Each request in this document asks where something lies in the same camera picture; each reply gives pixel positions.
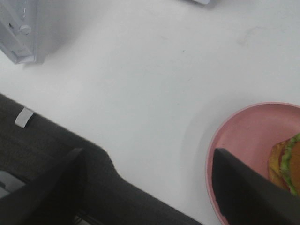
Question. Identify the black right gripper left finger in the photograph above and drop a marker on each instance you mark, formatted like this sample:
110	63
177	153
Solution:
53	198

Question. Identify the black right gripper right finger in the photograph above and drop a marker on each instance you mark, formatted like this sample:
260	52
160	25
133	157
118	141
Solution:
246	198

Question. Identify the toy hamburger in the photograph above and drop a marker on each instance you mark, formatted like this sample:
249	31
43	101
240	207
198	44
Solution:
284	165

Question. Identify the pink round plate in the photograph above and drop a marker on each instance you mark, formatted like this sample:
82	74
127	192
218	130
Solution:
249	135

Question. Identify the white microwave door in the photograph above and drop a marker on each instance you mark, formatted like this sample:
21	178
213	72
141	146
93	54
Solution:
18	30

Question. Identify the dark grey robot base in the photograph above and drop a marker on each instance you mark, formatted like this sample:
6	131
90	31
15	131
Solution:
107	200

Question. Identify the white label sticker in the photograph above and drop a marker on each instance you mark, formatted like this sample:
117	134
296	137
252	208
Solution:
23	117

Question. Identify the white microwave oven body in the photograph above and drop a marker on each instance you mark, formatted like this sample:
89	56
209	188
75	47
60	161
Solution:
204	2

